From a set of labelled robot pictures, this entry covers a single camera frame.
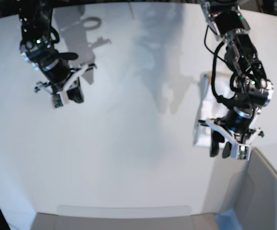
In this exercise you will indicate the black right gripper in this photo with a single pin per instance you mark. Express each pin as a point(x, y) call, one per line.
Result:
point(56, 68)

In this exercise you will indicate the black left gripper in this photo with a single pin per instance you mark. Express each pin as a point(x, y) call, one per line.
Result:
point(237, 121)

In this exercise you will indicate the white printed t-shirt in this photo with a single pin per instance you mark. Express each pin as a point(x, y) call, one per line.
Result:
point(208, 106)

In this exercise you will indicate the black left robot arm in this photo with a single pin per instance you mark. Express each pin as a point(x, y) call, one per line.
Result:
point(249, 83)

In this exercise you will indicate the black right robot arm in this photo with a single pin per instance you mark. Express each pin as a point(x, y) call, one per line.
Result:
point(37, 47)

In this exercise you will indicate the grey cardboard box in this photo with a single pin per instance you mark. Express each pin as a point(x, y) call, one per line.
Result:
point(243, 194)

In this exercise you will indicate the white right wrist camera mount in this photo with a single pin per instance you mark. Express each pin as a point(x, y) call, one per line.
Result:
point(59, 99)

